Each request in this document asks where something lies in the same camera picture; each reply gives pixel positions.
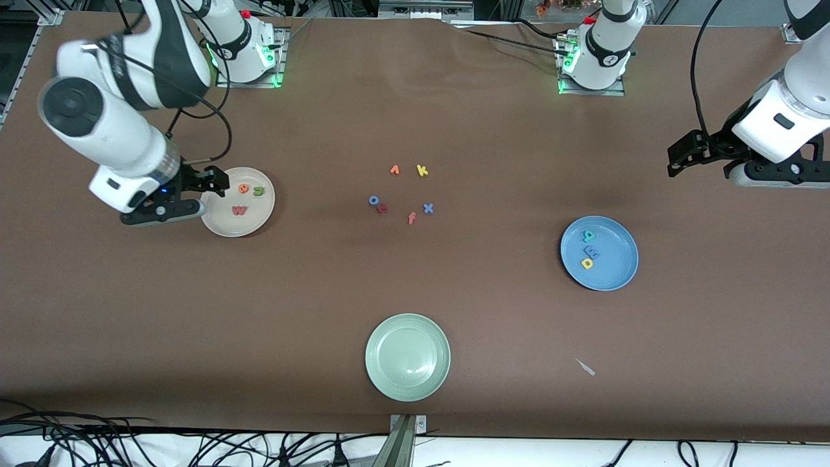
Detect beige brown plate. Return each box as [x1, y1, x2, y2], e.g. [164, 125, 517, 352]
[199, 167, 276, 238]

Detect blue plate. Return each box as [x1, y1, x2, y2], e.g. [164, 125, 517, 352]
[560, 216, 639, 291]

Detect orange flower decoration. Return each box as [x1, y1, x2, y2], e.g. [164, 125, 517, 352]
[535, 0, 584, 17]

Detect pale green plate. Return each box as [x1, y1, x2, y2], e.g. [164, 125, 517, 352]
[364, 313, 451, 402]

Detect grey metal box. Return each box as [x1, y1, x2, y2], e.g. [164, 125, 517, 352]
[378, 0, 474, 19]

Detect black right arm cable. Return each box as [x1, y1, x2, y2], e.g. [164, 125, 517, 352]
[113, 0, 233, 165]

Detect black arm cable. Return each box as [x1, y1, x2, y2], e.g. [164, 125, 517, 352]
[690, 0, 726, 137]
[113, 0, 233, 165]

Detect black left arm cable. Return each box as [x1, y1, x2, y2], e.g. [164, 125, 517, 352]
[690, 0, 726, 137]

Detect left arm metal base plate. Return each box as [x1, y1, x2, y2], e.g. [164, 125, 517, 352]
[556, 36, 627, 97]

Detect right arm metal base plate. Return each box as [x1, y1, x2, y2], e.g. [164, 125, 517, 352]
[215, 26, 290, 89]

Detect black cable on table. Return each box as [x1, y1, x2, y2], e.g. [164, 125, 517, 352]
[511, 18, 569, 43]
[462, 29, 570, 56]

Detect tangled black floor cables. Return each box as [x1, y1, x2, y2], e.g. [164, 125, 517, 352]
[0, 399, 390, 467]

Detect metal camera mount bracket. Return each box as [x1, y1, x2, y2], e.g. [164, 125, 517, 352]
[373, 414, 427, 467]

